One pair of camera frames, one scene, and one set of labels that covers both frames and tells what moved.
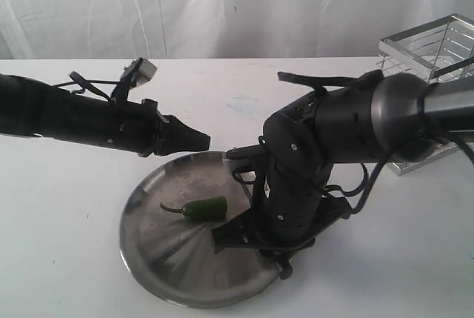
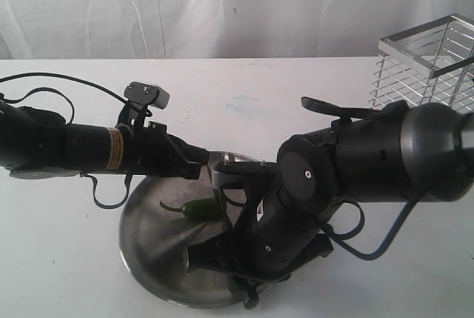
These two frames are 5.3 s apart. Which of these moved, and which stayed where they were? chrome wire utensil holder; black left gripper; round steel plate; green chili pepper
Moved: black left gripper
Stayed: green chili pepper; round steel plate; chrome wire utensil holder
